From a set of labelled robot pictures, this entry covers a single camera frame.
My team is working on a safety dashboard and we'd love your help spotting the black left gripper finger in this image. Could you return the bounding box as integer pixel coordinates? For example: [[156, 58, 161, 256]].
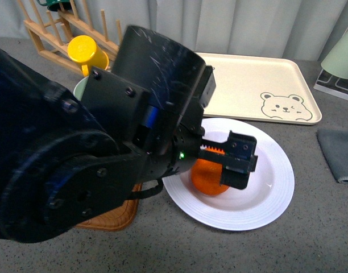
[[198, 131, 258, 189]]

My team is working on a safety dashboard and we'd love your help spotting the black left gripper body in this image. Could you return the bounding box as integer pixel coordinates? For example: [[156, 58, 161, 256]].
[[163, 119, 205, 177]]

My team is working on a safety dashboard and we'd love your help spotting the orange mandarin fruit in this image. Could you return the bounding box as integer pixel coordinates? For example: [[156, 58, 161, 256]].
[[190, 159, 229, 196]]

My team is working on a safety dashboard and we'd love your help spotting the white ridged plate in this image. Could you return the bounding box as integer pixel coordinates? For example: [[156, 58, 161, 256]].
[[163, 118, 295, 231]]

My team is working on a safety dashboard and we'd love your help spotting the cream bear tray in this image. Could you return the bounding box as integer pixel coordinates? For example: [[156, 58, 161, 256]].
[[200, 53, 322, 125]]

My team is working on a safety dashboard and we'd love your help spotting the grey cloth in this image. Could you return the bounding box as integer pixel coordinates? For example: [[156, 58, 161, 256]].
[[317, 129, 348, 184]]

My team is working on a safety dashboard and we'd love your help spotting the wooden cutting board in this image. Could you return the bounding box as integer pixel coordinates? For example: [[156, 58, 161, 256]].
[[76, 199, 139, 231]]

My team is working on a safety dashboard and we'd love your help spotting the light green bowl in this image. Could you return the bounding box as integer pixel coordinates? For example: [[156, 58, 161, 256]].
[[73, 77, 88, 101]]

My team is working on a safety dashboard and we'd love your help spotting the white cup holder stand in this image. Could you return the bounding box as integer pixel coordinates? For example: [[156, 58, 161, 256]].
[[314, 69, 348, 101]]

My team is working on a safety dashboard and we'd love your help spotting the yellow mug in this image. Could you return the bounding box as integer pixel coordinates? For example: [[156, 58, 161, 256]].
[[67, 35, 109, 77]]

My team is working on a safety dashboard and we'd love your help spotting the light green cone cup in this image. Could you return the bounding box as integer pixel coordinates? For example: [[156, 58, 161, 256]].
[[321, 30, 348, 80]]

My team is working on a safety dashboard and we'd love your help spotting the grey curtain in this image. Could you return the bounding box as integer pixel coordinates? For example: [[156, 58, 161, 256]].
[[0, 0, 348, 61]]

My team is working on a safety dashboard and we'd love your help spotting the wooden dish rack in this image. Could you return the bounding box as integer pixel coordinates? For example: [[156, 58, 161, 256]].
[[17, 1, 119, 75]]

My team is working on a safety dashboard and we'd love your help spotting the dark green mug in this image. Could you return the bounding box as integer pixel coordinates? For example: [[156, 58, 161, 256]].
[[37, 0, 72, 12]]

